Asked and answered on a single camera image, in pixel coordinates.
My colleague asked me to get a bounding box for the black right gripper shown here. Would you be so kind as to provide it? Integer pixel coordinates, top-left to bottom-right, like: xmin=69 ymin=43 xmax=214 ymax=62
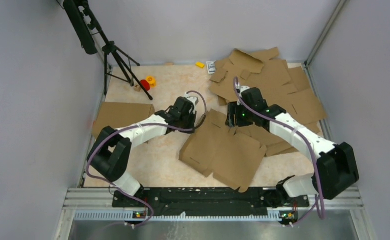
xmin=226 ymin=101 xmax=255 ymax=128

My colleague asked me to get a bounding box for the cardboard box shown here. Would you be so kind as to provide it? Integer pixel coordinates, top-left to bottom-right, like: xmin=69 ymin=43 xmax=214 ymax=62
xmin=91 ymin=102 xmax=155 ymax=139
xmin=179 ymin=109 xmax=267 ymax=193

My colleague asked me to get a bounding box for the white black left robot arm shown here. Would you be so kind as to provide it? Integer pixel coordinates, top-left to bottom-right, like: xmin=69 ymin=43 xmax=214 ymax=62
xmin=87 ymin=91 xmax=204 ymax=207

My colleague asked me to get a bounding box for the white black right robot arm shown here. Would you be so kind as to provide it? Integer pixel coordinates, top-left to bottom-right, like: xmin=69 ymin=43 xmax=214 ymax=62
xmin=226 ymin=85 xmax=360 ymax=206

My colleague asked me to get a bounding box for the playing card box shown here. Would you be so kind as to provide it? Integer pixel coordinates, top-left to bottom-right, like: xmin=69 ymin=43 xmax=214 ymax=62
xmin=205 ymin=61 xmax=217 ymax=75

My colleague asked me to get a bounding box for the folded closed cardboard box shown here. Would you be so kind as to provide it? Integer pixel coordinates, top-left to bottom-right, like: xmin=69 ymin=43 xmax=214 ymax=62
xmin=91 ymin=102 xmax=155 ymax=139

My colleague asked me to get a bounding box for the yellow block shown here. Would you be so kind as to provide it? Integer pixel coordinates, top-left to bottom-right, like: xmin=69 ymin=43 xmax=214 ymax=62
xmin=195 ymin=61 xmax=205 ymax=69

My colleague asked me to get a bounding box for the cardboard sheet pile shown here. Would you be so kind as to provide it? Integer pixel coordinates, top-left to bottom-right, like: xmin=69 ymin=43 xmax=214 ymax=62
xmin=208 ymin=46 xmax=328 ymax=158

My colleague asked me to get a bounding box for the orange round toy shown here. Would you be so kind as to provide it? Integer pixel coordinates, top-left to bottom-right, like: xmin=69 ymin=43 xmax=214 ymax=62
xmin=145 ymin=75 xmax=157 ymax=88

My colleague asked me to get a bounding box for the red round toy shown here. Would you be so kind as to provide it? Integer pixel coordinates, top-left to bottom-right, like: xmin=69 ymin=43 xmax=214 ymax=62
xmin=140 ymin=79 xmax=151 ymax=91

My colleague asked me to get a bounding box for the small wooden cube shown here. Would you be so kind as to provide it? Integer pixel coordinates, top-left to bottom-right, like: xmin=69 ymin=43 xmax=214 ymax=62
xmin=133 ymin=85 xmax=142 ymax=92

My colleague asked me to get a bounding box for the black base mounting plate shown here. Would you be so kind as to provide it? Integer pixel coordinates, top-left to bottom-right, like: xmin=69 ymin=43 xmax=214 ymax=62
xmin=112 ymin=187 xmax=310 ymax=217

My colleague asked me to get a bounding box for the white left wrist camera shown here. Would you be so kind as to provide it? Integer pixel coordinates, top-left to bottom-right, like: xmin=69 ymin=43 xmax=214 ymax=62
xmin=183 ymin=94 xmax=199 ymax=107

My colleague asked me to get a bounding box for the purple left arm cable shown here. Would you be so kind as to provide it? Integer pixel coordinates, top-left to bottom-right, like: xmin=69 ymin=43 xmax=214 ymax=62
xmin=84 ymin=90 xmax=208 ymax=229

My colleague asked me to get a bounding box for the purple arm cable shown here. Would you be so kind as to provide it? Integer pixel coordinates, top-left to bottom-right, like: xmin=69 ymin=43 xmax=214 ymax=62
xmin=84 ymin=90 xmax=208 ymax=229
xmin=232 ymin=76 xmax=327 ymax=221

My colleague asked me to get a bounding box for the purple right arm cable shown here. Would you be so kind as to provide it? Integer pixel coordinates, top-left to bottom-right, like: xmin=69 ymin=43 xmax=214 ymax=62
xmin=232 ymin=76 xmax=327 ymax=221

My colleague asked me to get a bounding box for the aluminium frame rail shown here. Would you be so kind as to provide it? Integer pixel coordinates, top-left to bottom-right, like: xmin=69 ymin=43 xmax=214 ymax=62
xmin=54 ymin=187 xmax=378 ymax=240

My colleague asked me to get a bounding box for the black camera tripod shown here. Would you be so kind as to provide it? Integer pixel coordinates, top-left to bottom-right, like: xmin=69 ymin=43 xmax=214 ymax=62
xmin=57 ymin=0 xmax=154 ymax=101

